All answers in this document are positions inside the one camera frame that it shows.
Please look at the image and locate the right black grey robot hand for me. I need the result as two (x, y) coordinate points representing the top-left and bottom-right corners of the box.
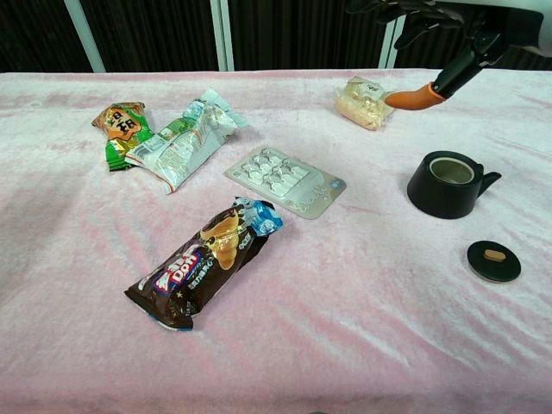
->
(347, 0), (552, 111)

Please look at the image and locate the black lid with wooden knob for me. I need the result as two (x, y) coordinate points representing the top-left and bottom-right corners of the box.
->
(466, 240), (523, 284)

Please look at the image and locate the black teapot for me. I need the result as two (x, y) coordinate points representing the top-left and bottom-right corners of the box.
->
(406, 150), (503, 220)

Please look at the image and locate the clear bag of beige snack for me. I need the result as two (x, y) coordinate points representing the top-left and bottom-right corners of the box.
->
(335, 75), (398, 130)

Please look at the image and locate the clear blister pack of clips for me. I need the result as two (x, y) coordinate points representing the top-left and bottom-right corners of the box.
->
(223, 146), (348, 221)

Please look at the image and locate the pink plush tablecloth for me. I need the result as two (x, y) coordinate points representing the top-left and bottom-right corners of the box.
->
(0, 68), (552, 414)

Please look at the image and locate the white green snack bag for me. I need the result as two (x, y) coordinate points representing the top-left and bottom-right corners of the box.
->
(124, 87), (251, 195)

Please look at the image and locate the brown chocolate bread package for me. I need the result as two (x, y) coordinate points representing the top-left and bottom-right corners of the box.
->
(123, 196), (285, 332)

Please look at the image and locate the orange green snack bag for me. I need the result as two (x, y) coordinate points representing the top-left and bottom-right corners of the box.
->
(91, 101), (155, 173)

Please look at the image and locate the white partition post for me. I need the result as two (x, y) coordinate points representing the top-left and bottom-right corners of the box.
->
(379, 12), (411, 70)
(63, 0), (107, 73)
(209, 0), (236, 72)

